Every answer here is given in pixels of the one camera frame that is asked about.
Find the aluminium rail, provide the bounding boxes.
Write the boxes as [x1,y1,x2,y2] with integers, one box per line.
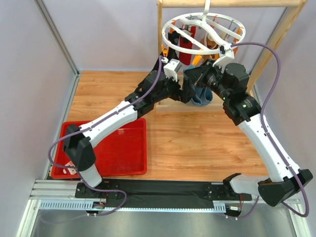
[29,179,307,218]

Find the red santa sock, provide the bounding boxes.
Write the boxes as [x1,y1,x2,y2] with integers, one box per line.
[178,24,196,66]
[63,161,77,175]

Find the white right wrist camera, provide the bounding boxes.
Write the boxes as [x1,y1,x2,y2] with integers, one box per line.
[213,43,235,68]

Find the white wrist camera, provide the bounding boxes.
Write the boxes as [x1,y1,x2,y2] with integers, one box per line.
[163,59,181,82]
[213,43,235,68]

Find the wooden rack frame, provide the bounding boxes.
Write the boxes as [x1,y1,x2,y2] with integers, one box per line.
[155,0,308,113]

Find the teal blue sock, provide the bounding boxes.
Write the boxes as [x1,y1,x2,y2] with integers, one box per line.
[183,64,213,107]

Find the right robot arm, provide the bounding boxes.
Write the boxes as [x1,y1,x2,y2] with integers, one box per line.
[184,61,313,206]

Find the brown cream hanging sock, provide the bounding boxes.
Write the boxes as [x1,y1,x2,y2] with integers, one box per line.
[200,33,219,62]

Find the white round clip hanger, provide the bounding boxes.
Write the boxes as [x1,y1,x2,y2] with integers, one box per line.
[159,0,246,56]

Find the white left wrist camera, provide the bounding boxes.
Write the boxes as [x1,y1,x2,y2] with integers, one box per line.
[163,59,181,82]

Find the black sock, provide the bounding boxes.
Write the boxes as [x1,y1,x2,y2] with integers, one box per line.
[167,30,180,60]

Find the red plastic bin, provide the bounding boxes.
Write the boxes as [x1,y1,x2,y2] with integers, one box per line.
[50,118,147,179]

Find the black base mat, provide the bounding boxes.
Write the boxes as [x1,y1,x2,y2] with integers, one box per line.
[75,179,252,211]

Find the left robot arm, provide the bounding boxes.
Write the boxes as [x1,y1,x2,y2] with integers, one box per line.
[63,69,196,192]

